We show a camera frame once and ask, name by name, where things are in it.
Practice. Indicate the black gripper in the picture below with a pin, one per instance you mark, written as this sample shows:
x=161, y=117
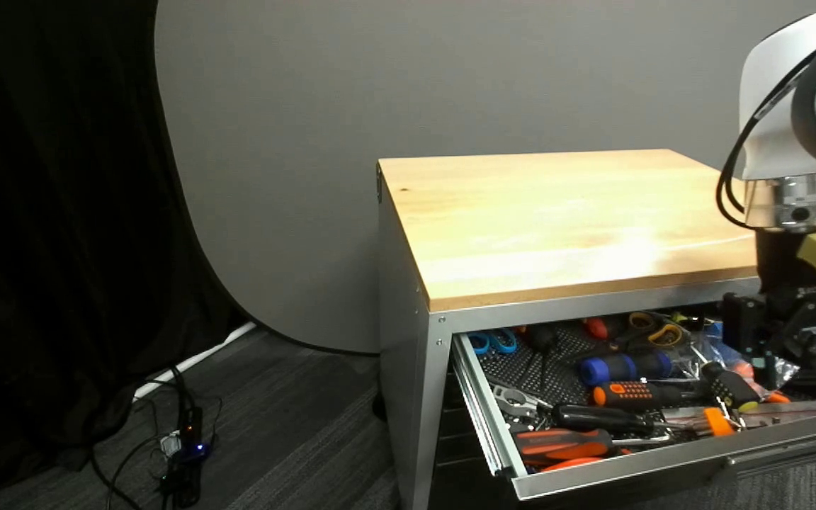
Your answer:
x=776, y=327

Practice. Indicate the black yellow screwdriver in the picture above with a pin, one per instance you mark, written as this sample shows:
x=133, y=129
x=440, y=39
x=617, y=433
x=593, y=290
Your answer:
x=725, y=386

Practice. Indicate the topmost grey tool drawer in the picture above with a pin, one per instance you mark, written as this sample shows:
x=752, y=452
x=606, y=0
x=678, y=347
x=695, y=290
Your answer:
x=525, y=376

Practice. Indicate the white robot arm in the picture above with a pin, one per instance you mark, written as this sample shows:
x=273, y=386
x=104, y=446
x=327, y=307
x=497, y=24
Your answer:
x=767, y=187

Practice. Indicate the orange black screwdriver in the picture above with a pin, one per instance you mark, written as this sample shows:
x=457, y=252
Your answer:
x=644, y=395

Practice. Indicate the grey tool cabinet wooden top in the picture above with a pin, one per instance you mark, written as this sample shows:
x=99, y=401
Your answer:
x=487, y=240

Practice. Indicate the orange black pliers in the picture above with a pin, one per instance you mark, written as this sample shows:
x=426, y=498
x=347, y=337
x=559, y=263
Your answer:
x=559, y=446

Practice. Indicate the grey rounded partition panel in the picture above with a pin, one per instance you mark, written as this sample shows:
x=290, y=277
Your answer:
x=280, y=112

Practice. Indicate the black power strip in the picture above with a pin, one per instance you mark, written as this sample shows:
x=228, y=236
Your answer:
x=181, y=483

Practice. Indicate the black curtain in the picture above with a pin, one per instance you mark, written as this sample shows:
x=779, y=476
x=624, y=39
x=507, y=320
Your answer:
x=103, y=277

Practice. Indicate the blue handled screwdriver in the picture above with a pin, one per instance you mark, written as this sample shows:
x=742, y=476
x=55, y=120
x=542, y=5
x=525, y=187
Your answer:
x=621, y=365

